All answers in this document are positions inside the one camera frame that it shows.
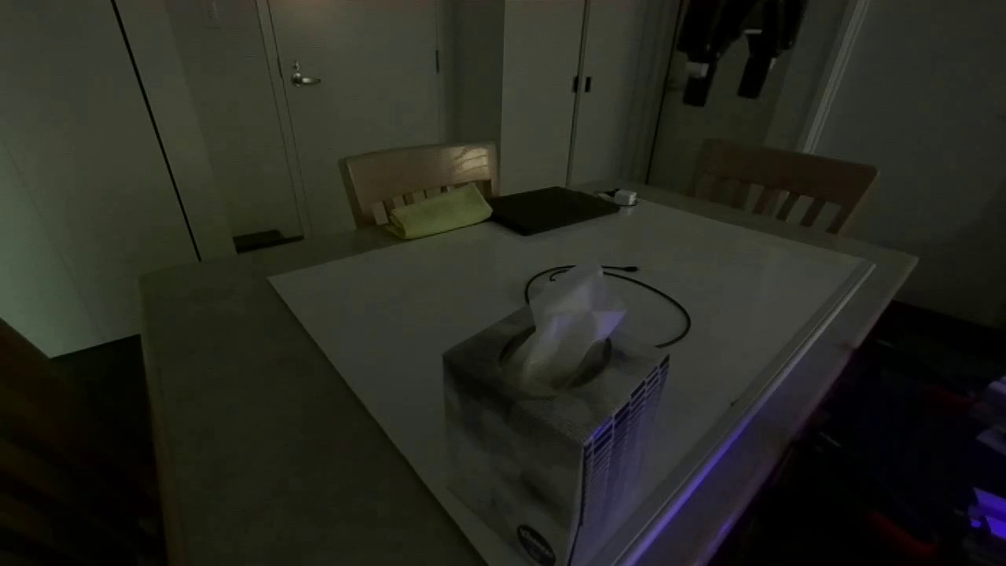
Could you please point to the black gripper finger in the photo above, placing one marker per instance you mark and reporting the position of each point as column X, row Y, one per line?
column 699, row 88
column 756, row 73

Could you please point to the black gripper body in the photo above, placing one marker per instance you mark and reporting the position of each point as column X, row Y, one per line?
column 735, row 26

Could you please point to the yellow cloth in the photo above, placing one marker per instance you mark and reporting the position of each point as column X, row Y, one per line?
column 441, row 214

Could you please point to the wooden chair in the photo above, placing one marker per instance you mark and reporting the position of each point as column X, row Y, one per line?
column 798, row 166
column 420, row 166

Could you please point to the small white power adapter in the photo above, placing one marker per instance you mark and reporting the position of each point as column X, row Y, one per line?
column 628, row 197

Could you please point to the white closet door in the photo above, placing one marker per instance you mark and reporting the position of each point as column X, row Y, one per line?
column 540, row 94

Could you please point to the black flat mat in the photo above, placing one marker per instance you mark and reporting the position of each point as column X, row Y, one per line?
column 551, row 209

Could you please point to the white tissue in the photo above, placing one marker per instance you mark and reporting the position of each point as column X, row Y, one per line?
column 571, row 326

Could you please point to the grey room door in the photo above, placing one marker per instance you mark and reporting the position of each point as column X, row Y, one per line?
column 366, row 126

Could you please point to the white board table cover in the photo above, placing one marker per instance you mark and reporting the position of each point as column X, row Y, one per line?
column 420, row 316

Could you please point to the black low door bar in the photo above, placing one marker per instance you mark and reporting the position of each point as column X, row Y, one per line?
column 269, row 240

